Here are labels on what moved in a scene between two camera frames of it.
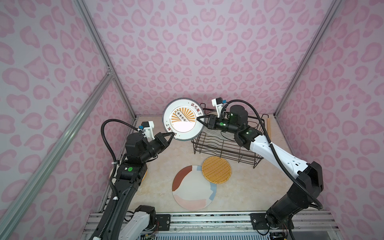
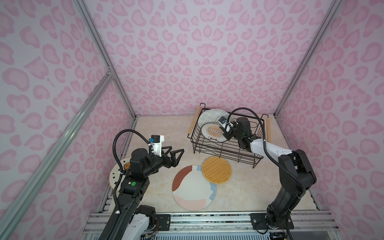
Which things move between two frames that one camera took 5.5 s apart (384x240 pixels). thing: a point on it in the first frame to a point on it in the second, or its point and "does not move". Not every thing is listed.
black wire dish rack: (211, 142) does not move
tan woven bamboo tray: (216, 170) does not move
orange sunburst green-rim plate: (180, 117) to (211, 130)
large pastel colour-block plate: (191, 190) does not move
